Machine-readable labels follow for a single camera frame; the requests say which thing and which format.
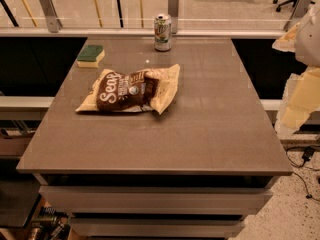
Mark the middle metal railing post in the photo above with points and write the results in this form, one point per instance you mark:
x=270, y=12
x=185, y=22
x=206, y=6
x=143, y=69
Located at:
x=173, y=11

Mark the grey drawer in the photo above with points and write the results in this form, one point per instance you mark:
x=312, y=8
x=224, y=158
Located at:
x=152, y=228
x=156, y=200

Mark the right metal railing post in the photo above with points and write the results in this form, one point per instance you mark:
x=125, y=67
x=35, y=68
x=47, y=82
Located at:
x=300, y=9

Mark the brown chip bag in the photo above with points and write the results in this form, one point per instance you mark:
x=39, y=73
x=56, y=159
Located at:
x=144, y=90

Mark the green yellow sponge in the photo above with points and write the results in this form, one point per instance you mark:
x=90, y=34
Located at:
x=90, y=56

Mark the metal railing post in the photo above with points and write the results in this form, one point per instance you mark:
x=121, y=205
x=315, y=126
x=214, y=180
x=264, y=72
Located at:
x=51, y=17
x=173, y=11
x=300, y=9

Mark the yellow taped gripper finger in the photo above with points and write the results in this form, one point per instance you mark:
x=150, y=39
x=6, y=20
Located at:
x=286, y=43
x=301, y=98

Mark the left metal railing post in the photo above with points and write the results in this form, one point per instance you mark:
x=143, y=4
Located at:
x=51, y=17

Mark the lower grey drawer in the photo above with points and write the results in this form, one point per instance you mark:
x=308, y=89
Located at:
x=152, y=228

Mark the green soda can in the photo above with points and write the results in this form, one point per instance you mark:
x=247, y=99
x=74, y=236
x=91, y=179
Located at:
x=162, y=32

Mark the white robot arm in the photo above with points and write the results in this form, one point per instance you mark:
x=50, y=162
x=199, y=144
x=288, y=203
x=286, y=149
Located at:
x=307, y=51

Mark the upper grey drawer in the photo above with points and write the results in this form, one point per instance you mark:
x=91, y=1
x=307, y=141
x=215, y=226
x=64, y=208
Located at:
x=156, y=200

